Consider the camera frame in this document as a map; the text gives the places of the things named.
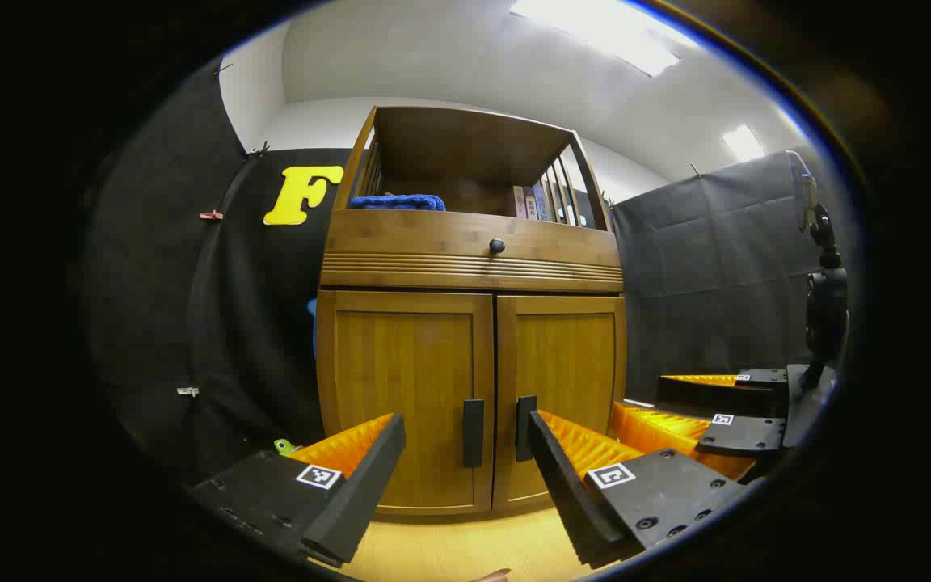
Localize large ceiling light panel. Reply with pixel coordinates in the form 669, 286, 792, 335
510, 0, 705, 78

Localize black door handle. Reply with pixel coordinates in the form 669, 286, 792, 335
516, 395, 537, 462
463, 399, 485, 468

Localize wooden double-door shoe cabinet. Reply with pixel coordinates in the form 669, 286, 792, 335
316, 105, 628, 518

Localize wooden shoe cabinet door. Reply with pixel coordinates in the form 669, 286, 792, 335
318, 291, 495, 516
494, 295, 628, 512

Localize wooden cabinet drawer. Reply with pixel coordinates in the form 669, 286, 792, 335
322, 209, 624, 292

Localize blue towel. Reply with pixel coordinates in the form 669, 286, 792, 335
348, 192, 447, 213

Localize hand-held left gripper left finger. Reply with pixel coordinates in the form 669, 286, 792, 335
191, 412, 407, 568

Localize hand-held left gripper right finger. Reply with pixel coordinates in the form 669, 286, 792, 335
527, 409, 757, 568

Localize black backdrop cloth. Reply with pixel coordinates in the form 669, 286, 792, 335
82, 57, 838, 486

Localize small ceiling light panel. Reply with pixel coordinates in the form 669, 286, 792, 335
722, 124, 767, 162

